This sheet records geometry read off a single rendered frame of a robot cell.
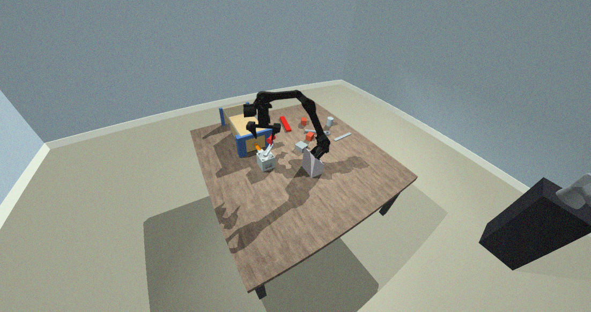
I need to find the red flat bar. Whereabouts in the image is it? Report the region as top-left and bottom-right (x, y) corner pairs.
(279, 116), (291, 132)

